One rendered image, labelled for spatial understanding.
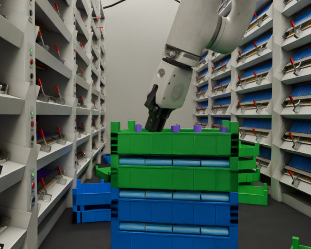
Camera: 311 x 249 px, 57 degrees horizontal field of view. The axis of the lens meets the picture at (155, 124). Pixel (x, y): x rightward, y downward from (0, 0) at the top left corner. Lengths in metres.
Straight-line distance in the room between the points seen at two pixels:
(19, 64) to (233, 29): 0.60
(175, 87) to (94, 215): 0.91
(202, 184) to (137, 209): 0.17
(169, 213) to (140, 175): 0.11
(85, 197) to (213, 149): 0.85
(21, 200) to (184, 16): 0.68
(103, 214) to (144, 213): 0.72
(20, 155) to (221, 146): 0.57
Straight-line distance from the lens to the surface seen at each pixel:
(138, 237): 0.74
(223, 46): 0.67
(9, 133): 0.93
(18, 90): 0.92
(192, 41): 0.64
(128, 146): 0.69
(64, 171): 1.61
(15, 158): 0.93
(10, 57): 0.94
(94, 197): 1.40
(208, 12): 0.65
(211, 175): 0.68
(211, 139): 0.67
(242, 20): 0.66
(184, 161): 0.69
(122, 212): 0.73
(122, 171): 0.70
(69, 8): 1.69
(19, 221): 0.97
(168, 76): 0.63
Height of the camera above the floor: 0.49
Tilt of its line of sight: 2 degrees down
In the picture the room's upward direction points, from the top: straight up
